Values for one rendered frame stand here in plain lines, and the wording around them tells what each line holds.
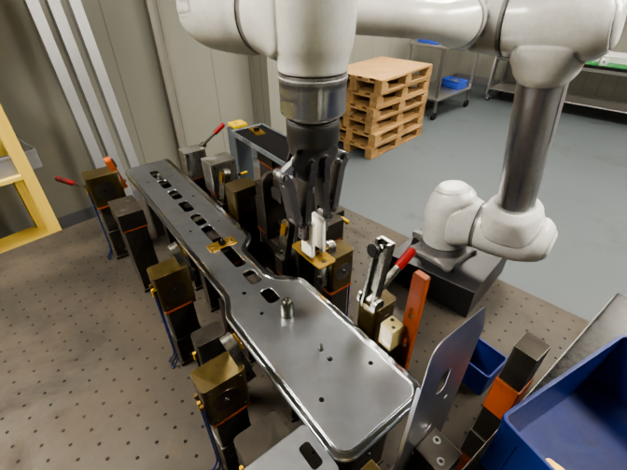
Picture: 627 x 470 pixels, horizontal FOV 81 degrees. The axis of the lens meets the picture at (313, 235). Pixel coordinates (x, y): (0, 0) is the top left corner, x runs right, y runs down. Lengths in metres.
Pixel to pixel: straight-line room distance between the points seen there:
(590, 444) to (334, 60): 0.71
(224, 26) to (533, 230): 0.97
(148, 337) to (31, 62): 2.22
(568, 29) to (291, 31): 0.57
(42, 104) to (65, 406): 2.28
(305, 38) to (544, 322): 1.24
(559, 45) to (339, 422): 0.81
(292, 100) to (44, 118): 2.79
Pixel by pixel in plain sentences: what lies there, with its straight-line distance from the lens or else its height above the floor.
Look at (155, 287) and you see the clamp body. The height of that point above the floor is 1.02.
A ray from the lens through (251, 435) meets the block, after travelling 0.76.
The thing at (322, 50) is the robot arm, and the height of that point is 1.58.
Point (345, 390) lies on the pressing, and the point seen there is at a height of 1.00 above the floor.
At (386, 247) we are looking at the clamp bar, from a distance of 0.74.
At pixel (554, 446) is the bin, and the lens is 0.79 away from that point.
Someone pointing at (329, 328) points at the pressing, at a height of 1.00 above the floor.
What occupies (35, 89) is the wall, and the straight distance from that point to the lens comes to 3.15.
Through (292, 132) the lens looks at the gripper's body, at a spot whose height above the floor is 1.48.
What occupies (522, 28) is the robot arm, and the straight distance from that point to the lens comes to 0.91.
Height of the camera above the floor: 1.66
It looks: 36 degrees down
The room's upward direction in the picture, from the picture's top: straight up
